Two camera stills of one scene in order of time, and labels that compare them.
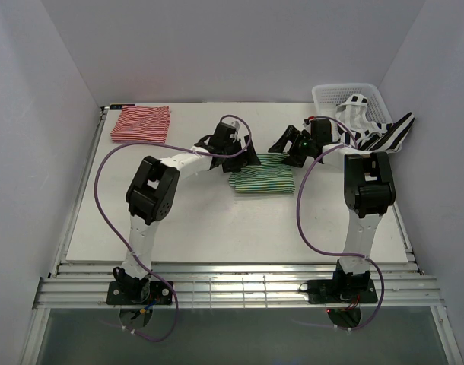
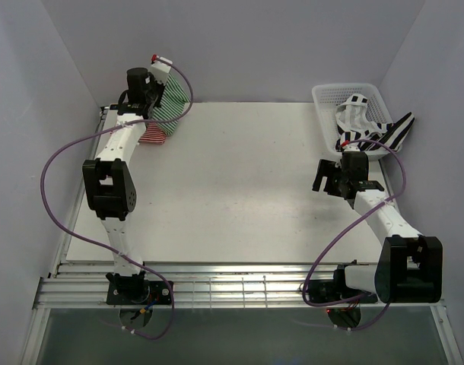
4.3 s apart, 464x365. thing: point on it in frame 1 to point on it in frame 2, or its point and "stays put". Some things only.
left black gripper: (244, 159) to (159, 86)
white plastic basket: (328, 97) stays put
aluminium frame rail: (238, 286) stays put
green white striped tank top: (271, 176) to (173, 99)
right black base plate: (342, 290) stays put
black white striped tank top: (354, 129) stays put
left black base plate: (138, 291) stays put
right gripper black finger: (290, 134) to (333, 172)
